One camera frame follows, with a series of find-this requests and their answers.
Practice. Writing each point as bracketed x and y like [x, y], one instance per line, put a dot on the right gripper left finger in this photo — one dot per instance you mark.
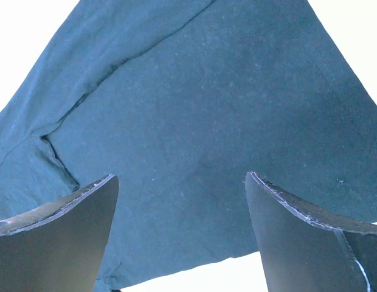
[59, 246]

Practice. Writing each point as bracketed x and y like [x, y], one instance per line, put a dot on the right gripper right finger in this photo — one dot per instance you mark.
[305, 247]

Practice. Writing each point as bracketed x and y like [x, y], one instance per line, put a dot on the black t shirt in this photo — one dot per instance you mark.
[180, 99]

